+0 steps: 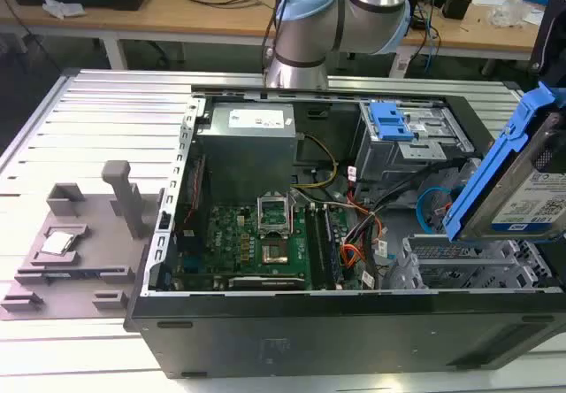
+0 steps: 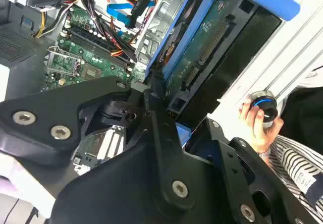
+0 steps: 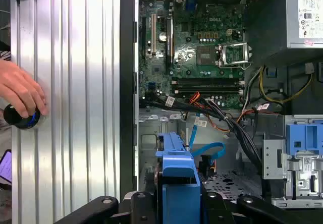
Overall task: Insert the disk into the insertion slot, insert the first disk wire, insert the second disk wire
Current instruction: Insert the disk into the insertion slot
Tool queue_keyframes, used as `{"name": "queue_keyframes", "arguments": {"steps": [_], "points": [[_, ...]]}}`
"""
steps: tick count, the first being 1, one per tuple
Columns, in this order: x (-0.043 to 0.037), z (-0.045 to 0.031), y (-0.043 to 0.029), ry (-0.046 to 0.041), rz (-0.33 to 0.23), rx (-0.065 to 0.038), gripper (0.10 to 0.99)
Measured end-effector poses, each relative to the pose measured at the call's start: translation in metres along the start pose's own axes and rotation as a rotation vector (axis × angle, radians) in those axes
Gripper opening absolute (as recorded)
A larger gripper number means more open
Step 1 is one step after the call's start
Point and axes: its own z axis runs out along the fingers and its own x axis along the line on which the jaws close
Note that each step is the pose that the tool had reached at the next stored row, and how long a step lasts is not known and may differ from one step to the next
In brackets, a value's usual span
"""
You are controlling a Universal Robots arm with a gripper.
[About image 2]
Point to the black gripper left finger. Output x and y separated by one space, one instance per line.
40 133

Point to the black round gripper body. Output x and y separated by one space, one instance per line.
121 188

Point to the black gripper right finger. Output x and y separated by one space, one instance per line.
242 173

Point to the hard disk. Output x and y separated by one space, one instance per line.
207 45

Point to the person's bare hand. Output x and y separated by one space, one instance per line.
260 135

